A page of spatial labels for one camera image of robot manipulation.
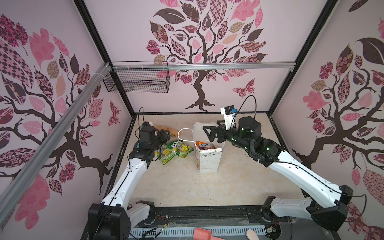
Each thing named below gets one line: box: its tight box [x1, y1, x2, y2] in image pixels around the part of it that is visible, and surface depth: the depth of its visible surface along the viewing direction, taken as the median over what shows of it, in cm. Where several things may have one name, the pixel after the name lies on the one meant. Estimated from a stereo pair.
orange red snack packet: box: [196, 141, 215, 151], surface depth 97 cm
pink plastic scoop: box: [193, 227, 225, 240], surface depth 70 cm
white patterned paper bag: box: [192, 122, 225, 175], surface depth 78 cm
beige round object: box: [246, 229, 259, 240], surface depth 69 cm
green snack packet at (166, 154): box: [158, 144, 177, 165], surface depth 94 cm
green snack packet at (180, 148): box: [167, 140, 195, 158], surface depth 97 cm
